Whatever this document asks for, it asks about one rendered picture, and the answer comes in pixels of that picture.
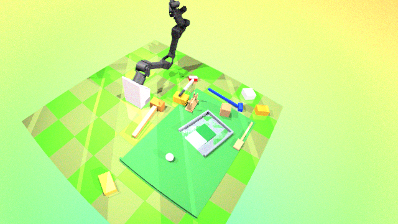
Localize white golf ball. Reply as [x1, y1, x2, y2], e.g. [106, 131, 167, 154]
[165, 153, 174, 161]

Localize tan cube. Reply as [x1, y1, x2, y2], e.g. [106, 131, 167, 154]
[220, 103, 231, 118]

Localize green putting mat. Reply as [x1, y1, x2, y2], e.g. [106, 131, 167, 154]
[123, 88, 255, 215]

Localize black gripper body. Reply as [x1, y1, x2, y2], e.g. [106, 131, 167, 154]
[169, 1, 182, 20]

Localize blue putter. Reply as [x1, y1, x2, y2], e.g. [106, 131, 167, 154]
[208, 88, 243, 112]

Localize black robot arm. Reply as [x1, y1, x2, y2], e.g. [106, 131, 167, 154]
[132, 6, 190, 85]

